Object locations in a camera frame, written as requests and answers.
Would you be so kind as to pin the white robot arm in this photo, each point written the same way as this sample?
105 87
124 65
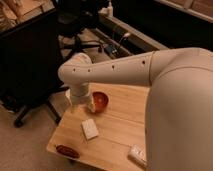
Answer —
179 107

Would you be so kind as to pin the red bowl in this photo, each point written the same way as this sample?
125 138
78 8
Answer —
100 100

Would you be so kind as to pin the white paper cup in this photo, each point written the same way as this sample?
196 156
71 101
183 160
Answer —
67 94

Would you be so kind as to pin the white sponge block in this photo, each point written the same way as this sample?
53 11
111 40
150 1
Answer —
89 128

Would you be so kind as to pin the wooden side table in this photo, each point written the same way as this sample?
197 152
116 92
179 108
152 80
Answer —
120 127

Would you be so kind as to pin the white remote control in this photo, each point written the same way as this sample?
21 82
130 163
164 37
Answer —
137 155

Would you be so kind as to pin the white spray bottle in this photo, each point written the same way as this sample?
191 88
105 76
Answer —
107 11

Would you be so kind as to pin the black office chair far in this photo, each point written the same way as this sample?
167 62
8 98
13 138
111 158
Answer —
73 17

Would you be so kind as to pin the black office chair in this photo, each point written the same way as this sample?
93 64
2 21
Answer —
73 17
30 57

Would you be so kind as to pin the black office chair near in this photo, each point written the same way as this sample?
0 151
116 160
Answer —
30 57

